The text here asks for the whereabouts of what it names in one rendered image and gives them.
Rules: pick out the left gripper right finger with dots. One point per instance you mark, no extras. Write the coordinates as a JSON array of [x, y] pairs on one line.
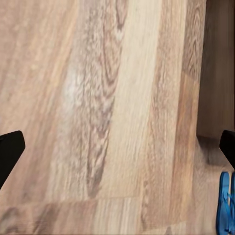
[[227, 146]]

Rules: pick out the bed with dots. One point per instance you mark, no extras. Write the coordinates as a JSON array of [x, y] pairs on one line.
[[216, 111]]

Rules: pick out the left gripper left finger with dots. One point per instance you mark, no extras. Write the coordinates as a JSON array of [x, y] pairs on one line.
[[12, 145]]

